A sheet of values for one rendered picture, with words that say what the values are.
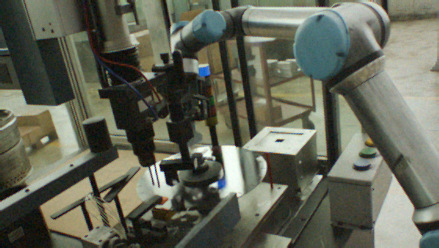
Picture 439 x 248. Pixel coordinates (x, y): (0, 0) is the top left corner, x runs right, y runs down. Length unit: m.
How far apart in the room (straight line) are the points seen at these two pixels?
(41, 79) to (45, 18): 0.13
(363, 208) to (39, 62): 0.81
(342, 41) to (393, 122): 0.16
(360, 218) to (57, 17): 0.82
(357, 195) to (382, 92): 0.38
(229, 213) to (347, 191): 0.36
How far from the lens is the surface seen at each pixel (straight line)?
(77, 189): 1.59
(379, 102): 0.72
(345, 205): 1.07
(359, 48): 0.72
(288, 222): 1.11
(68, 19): 0.77
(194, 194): 0.92
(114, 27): 0.76
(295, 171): 1.18
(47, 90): 0.85
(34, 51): 0.84
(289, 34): 0.97
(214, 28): 0.99
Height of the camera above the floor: 1.40
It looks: 20 degrees down
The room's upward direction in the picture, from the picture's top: 10 degrees counter-clockwise
